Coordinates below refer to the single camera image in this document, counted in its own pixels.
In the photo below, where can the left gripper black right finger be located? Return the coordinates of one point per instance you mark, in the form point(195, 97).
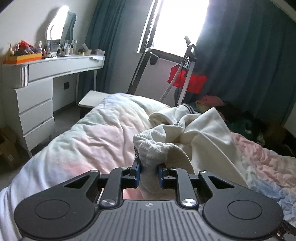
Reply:
point(183, 183)

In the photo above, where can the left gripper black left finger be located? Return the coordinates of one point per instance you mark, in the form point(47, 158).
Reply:
point(116, 181)

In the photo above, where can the white sweatshirt garment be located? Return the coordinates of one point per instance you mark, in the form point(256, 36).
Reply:
point(190, 141)

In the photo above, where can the dark clothes pile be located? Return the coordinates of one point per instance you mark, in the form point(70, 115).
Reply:
point(270, 135)

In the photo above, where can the pastel pink blue quilt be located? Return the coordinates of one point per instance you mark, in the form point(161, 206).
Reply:
point(103, 140)

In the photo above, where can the pink clothing pile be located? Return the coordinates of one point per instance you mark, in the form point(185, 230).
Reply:
point(207, 102)

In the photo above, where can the white stool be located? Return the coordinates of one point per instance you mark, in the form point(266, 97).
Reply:
point(92, 99)

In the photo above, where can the cardboard box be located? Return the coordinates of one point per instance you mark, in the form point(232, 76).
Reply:
point(9, 152)

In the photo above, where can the white dressing table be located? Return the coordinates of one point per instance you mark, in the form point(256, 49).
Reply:
point(28, 94)

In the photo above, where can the cosmetic bottles on desk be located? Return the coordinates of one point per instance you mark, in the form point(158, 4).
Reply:
point(65, 50)

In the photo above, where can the teal curtain left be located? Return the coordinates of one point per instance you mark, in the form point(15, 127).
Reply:
point(116, 28)

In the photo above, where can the orange tray with clutter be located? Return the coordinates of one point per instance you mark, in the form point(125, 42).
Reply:
point(23, 52)

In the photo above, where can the lit vanity mirror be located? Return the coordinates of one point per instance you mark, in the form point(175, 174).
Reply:
point(60, 29)

